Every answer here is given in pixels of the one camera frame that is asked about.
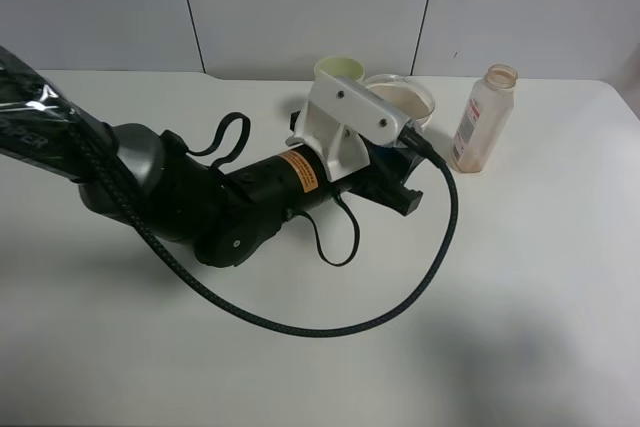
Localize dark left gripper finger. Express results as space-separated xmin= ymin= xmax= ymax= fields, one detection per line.
xmin=289 ymin=110 xmax=301 ymax=132
xmin=344 ymin=154 xmax=423 ymax=215

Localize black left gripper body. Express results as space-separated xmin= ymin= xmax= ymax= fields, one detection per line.
xmin=227 ymin=145 xmax=371 ymax=217

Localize glass cup with blue sleeve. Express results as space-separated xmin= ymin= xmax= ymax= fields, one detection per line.
xmin=363 ymin=74 xmax=436 ymax=133

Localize clear plastic drink bottle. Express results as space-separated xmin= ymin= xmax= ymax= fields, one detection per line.
xmin=451 ymin=64 xmax=518 ymax=173

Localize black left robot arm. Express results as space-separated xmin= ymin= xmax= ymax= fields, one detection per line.
xmin=1 ymin=51 xmax=422 ymax=268

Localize pale yellow-green plastic cup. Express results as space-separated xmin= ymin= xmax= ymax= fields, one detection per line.
xmin=314 ymin=56 xmax=365 ymax=83

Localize thin black loop cable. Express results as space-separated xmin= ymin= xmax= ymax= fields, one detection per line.
xmin=299 ymin=194 xmax=362 ymax=266

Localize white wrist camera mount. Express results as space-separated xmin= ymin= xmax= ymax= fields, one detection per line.
xmin=286 ymin=71 xmax=414 ymax=182

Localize black braided camera cable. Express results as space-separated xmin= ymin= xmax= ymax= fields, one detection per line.
xmin=64 ymin=111 xmax=460 ymax=341

